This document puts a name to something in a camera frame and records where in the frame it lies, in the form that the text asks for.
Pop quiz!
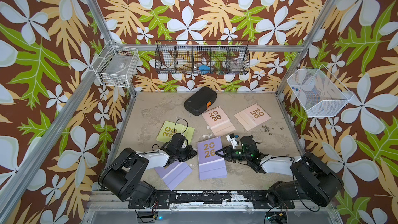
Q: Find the white wire basket right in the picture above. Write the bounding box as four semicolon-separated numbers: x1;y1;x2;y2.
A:
287;65;354;118

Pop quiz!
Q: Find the white wire basket left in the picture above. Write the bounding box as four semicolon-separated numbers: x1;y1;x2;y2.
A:
92;41;140;88

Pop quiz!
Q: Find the black case orange latch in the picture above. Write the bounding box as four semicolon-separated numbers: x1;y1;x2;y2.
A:
184;87;217;116

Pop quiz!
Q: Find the green 2026 calendar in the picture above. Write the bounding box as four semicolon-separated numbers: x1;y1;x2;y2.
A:
156;121;195;144

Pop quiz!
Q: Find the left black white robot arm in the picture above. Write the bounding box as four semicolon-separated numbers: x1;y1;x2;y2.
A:
98;133;198;208

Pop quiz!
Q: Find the black wire basket back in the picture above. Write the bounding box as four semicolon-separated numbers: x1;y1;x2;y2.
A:
154;40;250;75

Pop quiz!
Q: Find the blue object in basket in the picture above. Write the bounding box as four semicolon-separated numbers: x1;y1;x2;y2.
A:
199;65;211;75

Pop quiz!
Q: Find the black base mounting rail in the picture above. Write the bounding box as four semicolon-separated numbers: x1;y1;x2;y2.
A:
147;190;295;209

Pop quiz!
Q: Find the white wire basket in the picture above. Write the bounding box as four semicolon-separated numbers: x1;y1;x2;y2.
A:
92;41;140;88
287;65;354;118

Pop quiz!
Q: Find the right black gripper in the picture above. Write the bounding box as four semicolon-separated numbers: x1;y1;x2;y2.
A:
215;145;250;163

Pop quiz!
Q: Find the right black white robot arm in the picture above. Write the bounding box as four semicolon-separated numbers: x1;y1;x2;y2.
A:
215;134;344;207

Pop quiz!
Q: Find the pink 2026 calendar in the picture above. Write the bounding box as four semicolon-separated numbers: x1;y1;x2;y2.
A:
202;106;236;136
234;104;271;131

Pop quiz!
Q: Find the purple 2026 calendar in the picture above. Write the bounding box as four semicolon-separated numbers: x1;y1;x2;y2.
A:
198;137;227;180
154;161;193;190

